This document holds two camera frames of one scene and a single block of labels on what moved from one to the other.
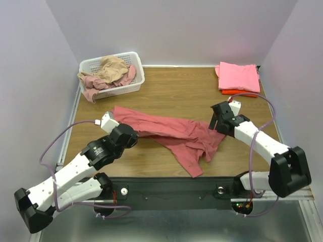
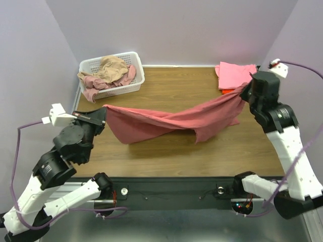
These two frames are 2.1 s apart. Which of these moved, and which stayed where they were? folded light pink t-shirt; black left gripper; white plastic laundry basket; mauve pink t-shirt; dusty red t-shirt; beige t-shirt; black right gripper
Moved: dusty red t-shirt; black right gripper; black left gripper
Stayed: beige t-shirt; mauve pink t-shirt; folded light pink t-shirt; white plastic laundry basket
